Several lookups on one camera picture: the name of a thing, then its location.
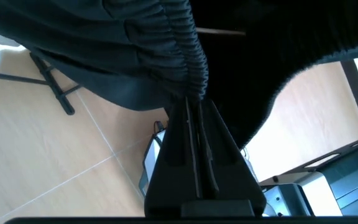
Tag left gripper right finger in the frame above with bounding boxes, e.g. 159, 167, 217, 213
197, 100, 267, 218

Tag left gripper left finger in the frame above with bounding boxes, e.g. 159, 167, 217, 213
144, 98, 202, 218

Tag black shorts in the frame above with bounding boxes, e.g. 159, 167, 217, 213
0, 0, 358, 150

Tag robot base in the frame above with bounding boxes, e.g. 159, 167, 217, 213
138, 120, 358, 218

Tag black clothes rack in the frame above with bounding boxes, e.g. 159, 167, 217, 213
0, 52, 82, 116

